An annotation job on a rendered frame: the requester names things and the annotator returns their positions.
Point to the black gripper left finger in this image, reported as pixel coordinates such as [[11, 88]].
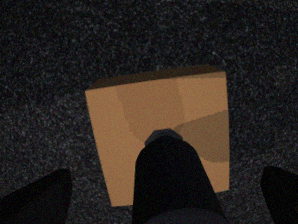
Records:
[[44, 201]]

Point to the tan wooden block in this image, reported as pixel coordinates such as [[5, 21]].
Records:
[[127, 111]]

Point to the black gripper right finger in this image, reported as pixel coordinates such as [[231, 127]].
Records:
[[280, 189]]

